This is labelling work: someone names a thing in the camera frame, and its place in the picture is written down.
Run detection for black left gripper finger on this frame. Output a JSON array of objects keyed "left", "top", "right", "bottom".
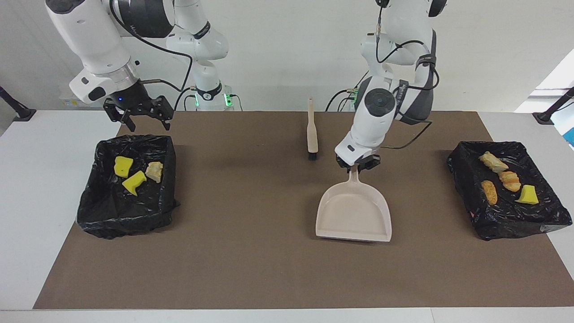
[
  {"left": 336, "top": 155, "right": 355, "bottom": 175},
  {"left": 358, "top": 155, "right": 382, "bottom": 174}
]

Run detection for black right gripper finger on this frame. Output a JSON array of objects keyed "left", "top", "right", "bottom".
[
  {"left": 103, "top": 100, "right": 137, "bottom": 132},
  {"left": 143, "top": 95, "right": 174, "bottom": 131}
]

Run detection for beige plastic dustpan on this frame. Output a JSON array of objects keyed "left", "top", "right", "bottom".
[{"left": 316, "top": 166, "right": 392, "bottom": 243}]

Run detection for beige brush black bristles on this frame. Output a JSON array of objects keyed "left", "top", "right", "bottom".
[{"left": 307, "top": 98, "right": 319, "bottom": 161}]

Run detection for yellow sponge piece dark dot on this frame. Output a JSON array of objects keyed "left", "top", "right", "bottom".
[{"left": 114, "top": 156, "right": 134, "bottom": 178}]

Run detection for striped croissant piece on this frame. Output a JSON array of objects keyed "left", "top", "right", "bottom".
[
  {"left": 499, "top": 170, "right": 522, "bottom": 192},
  {"left": 145, "top": 162, "right": 164, "bottom": 183}
]

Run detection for green yellow sponge piece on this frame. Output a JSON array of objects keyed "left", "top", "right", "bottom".
[{"left": 122, "top": 170, "right": 148, "bottom": 196}]

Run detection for pale bread chunk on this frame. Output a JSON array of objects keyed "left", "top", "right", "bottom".
[{"left": 478, "top": 151, "right": 509, "bottom": 173}]

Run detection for brown bread roll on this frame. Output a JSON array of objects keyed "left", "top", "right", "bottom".
[{"left": 481, "top": 180, "right": 499, "bottom": 206}]

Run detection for black bag lined bin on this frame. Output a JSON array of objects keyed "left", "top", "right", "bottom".
[{"left": 77, "top": 135, "right": 181, "bottom": 240}]

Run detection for black bag bin pink spot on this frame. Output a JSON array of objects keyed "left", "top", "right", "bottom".
[{"left": 447, "top": 141, "right": 574, "bottom": 241}]

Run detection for white cardboard box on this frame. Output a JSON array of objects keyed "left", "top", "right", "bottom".
[{"left": 59, "top": 92, "right": 83, "bottom": 108}]

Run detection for brown table mat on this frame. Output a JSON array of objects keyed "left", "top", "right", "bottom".
[{"left": 34, "top": 111, "right": 574, "bottom": 310}]

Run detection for black right base cable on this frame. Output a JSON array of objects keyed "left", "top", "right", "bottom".
[{"left": 173, "top": 87, "right": 198, "bottom": 111}]

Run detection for black base cable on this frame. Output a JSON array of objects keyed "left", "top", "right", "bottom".
[
  {"left": 173, "top": 87, "right": 198, "bottom": 111},
  {"left": 326, "top": 89, "right": 359, "bottom": 112}
]

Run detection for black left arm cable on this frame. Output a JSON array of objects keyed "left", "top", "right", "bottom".
[{"left": 374, "top": 0, "right": 440, "bottom": 150}]

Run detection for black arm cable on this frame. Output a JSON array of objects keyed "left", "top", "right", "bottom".
[
  {"left": 108, "top": 0, "right": 194, "bottom": 92},
  {"left": 374, "top": 0, "right": 440, "bottom": 150}
]

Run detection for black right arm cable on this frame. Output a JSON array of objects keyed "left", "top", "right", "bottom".
[{"left": 108, "top": 0, "right": 194, "bottom": 92}]

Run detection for black left base cable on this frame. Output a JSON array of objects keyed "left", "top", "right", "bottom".
[{"left": 326, "top": 89, "right": 359, "bottom": 112}]

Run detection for black camera stand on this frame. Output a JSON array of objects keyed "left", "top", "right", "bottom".
[
  {"left": 0, "top": 86, "right": 37, "bottom": 122},
  {"left": 532, "top": 87, "right": 574, "bottom": 125}
]

